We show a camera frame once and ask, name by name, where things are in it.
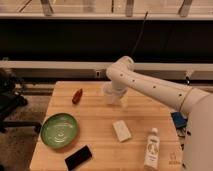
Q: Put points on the white ceramic cup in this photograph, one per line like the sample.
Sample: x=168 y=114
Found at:
x=111 y=96

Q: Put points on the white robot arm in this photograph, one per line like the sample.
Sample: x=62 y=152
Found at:
x=195 y=104

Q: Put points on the white soap bar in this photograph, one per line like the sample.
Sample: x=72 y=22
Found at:
x=121 y=130

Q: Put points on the green plate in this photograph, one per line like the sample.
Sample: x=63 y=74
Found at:
x=59 y=130

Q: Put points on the black smartphone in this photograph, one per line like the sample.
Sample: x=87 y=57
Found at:
x=77 y=158

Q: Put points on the white plastic bottle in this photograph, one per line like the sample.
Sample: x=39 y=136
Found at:
x=152 y=150

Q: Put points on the blue connector box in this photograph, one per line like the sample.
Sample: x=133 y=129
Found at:
x=178 y=120

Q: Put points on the black office chair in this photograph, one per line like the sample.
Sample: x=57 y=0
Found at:
x=10 y=99

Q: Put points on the white wall outlet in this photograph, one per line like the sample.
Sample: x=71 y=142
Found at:
x=98 y=74

